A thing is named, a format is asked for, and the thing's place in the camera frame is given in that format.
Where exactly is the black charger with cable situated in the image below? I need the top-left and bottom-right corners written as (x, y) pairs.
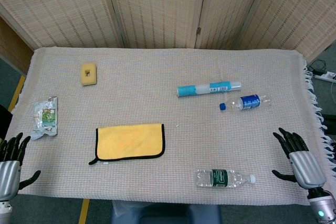
top-left (309, 59), bottom-right (328, 76)

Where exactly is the white power strip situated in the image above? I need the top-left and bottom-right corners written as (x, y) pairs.
top-left (314, 71), bottom-right (336, 82)

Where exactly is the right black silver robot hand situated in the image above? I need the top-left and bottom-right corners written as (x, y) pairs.
top-left (271, 127), bottom-right (327, 190)

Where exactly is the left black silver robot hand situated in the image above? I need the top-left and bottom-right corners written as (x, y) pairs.
top-left (0, 132), bottom-right (41, 201)

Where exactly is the yellow sponge with hole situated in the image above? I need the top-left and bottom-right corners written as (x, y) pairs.
top-left (80, 62), bottom-right (99, 87)

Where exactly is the silver green snack packet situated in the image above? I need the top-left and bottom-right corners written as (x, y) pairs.
top-left (28, 96), bottom-right (58, 141)

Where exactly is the dark grey microfibre cloth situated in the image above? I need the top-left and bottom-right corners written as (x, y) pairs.
top-left (88, 123), bottom-right (166, 166)

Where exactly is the black object beside table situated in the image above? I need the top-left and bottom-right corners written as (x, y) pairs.
top-left (0, 104), bottom-right (13, 141)

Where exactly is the blue plastic bag roll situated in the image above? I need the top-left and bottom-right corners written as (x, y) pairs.
top-left (176, 80), bottom-right (242, 98)

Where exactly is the green label water bottle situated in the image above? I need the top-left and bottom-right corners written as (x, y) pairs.
top-left (195, 168), bottom-right (257, 189)

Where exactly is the blue label water bottle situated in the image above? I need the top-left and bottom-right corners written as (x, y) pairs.
top-left (219, 93), bottom-right (272, 111)

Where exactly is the brown wooden board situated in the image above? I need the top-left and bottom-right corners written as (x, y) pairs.
top-left (0, 16), bottom-right (34, 75)

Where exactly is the woven folding screen panel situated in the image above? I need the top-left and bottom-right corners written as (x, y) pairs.
top-left (236, 0), bottom-right (336, 63)
top-left (195, 0), bottom-right (266, 50)
top-left (104, 0), bottom-right (209, 49)
top-left (0, 0), bottom-right (127, 49)

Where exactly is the beige woven tablecloth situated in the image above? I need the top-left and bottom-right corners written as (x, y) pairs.
top-left (0, 47), bottom-right (336, 206)

